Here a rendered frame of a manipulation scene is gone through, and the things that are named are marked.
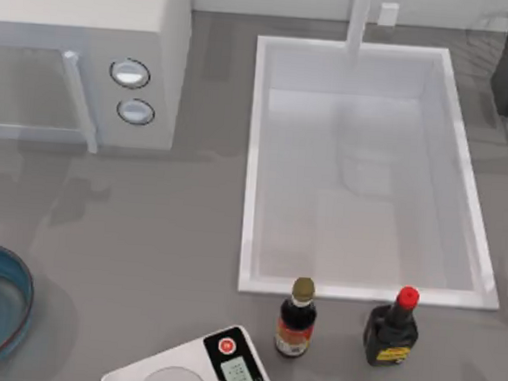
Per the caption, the white wall socket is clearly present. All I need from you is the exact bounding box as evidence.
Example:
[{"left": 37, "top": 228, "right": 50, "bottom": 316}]
[{"left": 378, "top": 2, "right": 400, "bottom": 28}]

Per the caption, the tall white tap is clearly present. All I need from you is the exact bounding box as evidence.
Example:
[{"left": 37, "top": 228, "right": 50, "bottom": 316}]
[{"left": 343, "top": 0, "right": 376, "bottom": 71}]

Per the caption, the white kitchen scale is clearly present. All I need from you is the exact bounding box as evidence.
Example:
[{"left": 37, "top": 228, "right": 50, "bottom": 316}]
[{"left": 100, "top": 315, "right": 286, "bottom": 381}]

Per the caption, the black bottle with red cap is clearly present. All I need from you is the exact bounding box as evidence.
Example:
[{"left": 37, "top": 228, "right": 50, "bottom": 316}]
[{"left": 360, "top": 282, "right": 423, "bottom": 370}]

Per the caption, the large microwave knob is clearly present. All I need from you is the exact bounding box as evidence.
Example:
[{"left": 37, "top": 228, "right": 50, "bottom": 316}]
[{"left": 107, "top": 56, "right": 153, "bottom": 91}]

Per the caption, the pale microwave oven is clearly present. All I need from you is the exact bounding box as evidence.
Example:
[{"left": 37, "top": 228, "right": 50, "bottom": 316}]
[{"left": 0, "top": 0, "right": 195, "bottom": 161}]

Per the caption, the dark bottle with gold cap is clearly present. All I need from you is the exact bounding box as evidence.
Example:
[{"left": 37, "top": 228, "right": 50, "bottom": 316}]
[{"left": 273, "top": 275, "right": 320, "bottom": 359}]

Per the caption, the microwave door handle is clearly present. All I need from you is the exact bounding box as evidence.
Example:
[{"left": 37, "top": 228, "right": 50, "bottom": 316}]
[{"left": 55, "top": 49, "right": 106, "bottom": 155}]

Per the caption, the white sink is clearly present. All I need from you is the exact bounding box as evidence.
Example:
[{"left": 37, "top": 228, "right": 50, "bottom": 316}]
[{"left": 237, "top": 34, "right": 508, "bottom": 312}]

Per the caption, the small microwave knob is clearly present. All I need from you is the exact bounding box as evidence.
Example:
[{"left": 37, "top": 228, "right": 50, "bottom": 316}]
[{"left": 115, "top": 97, "right": 157, "bottom": 128}]

